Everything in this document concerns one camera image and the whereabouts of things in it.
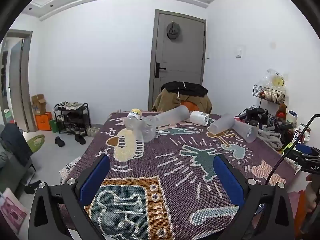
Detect black shoe rack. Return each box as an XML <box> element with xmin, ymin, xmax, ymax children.
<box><xmin>53</xmin><ymin>101</ymin><xmax>92</xmax><ymax>137</ymax></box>

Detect cardboard box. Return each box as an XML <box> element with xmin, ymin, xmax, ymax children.
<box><xmin>31</xmin><ymin>94</ymin><xmax>46</xmax><ymax>115</ymax></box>

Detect yellow cap drink bottle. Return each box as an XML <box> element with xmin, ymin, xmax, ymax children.
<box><xmin>124</xmin><ymin>108</ymin><xmax>142</xmax><ymax>131</ymax></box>

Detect orange box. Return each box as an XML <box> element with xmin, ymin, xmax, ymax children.
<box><xmin>35</xmin><ymin>112</ymin><xmax>52</xmax><ymax>131</ymax></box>

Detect brown black jacket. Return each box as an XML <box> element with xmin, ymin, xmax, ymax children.
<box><xmin>152</xmin><ymin>81</ymin><xmax>213</xmax><ymax>114</ymax></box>

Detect frosted cup with stickers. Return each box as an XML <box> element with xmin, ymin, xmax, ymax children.
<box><xmin>134</xmin><ymin>115</ymin><xmax>156</xmax><ymax>143</ymax></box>

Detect green slipper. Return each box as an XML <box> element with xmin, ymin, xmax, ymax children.
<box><xmin>27</xmin><ymin>134</ymin><xmax>45</xmax><ymax>153</ymax></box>

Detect purple patterned woven tablecloth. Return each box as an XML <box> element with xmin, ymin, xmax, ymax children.
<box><xmin>68</xmin><ymin>113</ymin><xmax>296</xmax><ymax>239</ymax></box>

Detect grey door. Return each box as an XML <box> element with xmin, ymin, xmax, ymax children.
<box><xmin>148</xmin><ymin>9</ymin><xmax>206</xmax><ymax>110</ymax></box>

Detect short frosted plastic cup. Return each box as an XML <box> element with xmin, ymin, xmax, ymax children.
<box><xmin>209</xmin><ymin>114</ymin><xmax>235</xmax><ymax>135</ymax></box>

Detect black door handle lock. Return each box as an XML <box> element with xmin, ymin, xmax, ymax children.
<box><xmin>155</xmin><ymin>62</ymin><xmax>166</xmax><ymax>78</ymax></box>

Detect black wire basket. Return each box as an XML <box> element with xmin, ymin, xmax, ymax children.
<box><xmin>252</xmin><ymin>85</ymin><xmax>285</xmax><ymax>105</ymax></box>

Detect black shoe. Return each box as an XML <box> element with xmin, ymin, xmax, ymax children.
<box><xmin>55</xmin><ymin>137</ymin><xmax>65</xmax><ymax>147</ymax></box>

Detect white light switch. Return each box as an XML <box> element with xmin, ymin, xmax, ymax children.
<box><xmin>235</xmin><ymin>46</ymin><xmax>242</xmax><ymax>59</ymax></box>

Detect black cable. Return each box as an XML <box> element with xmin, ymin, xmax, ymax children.
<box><xmin>264</xmin><ymin>113</ymin><xmax>320</xmax><ymax>186</ymax></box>

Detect grey cloth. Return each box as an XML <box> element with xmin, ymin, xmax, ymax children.
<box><xmin>257</xmin><ymin>129</ymin><xmax>283</xmax><ymax>151</ymax></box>

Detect clear plastic bag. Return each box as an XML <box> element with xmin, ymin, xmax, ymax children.
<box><xmin>263</xmin><ymin>69</ymin><xmax>285</xmax><ymax>90</ymax></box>

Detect tall frosted plastic cup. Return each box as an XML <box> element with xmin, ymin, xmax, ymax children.
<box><xmin>155</xmin><ymin>105</ymin><xmax>190</xmax><ymax>127</ymax></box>

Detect orange chair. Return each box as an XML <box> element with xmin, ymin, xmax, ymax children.
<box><xmin>180</xmin><ymin>101</ymin><xmax>200</xmax><ymax>112</ymax></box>

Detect dark hat on door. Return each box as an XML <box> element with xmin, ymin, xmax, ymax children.
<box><xmin>167</xmin><ymin>22</ymin><xmax>181</xmax><ymax>40</ymax></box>

